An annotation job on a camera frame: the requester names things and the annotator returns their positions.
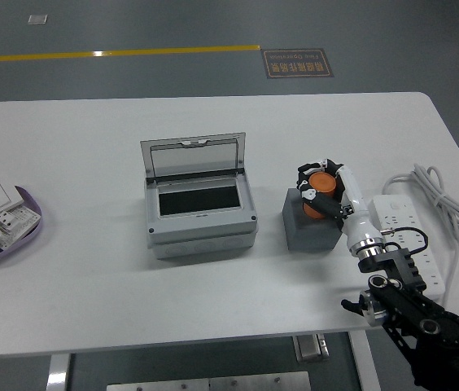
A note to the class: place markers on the yellow floor tape line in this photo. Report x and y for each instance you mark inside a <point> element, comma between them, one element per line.
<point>132,53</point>

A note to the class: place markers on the grey cube with round hole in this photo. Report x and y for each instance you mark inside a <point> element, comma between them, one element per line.
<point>311,238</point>

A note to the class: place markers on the orange cylinder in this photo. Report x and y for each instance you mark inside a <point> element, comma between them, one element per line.
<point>322,183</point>

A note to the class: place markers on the grey metal base plate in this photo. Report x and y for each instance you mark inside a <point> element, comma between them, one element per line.
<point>209,383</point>

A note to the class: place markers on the purple plastic tray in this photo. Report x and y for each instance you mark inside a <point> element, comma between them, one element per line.
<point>36,228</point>

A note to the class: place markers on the white table leg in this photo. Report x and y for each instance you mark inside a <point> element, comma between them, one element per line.
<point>365,362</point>
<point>56,372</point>

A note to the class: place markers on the small silver floor plate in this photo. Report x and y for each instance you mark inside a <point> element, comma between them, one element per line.
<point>37,19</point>

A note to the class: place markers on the smoky transparent box lid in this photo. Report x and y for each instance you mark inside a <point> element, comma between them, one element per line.
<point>193,156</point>

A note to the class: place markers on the white labelled electrical component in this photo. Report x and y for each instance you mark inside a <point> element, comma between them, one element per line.
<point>24,222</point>

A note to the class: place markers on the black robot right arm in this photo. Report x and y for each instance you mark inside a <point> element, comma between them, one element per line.
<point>425,317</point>

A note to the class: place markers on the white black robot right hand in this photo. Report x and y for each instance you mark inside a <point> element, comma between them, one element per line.
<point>355,203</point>

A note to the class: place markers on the grey electrical enclosure box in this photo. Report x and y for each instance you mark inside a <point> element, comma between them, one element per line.
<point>201,232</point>

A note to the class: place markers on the brown floor sign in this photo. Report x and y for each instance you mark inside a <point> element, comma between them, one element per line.
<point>298,63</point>

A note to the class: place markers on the grey metal table bracket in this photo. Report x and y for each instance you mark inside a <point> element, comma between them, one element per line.
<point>311,348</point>

